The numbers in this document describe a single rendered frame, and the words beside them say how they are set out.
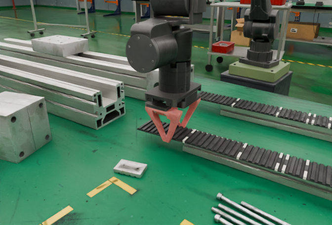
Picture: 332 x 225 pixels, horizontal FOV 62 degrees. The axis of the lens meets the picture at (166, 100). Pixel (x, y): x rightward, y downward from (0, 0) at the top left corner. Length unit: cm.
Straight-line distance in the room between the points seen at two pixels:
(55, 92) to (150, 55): 37
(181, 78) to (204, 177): 17
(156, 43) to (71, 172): 27
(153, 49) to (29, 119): 28
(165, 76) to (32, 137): 28
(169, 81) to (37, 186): 27
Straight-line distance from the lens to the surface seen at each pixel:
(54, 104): 71
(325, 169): 50
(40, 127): 59
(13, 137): 55
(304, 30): 539
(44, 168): 54
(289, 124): 65
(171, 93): 48
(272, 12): 98
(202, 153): 52
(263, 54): 102
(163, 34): 42
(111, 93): 66
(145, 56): 40
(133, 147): 56
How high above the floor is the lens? 107
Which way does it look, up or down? 23 degrees down
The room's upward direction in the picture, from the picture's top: straight up
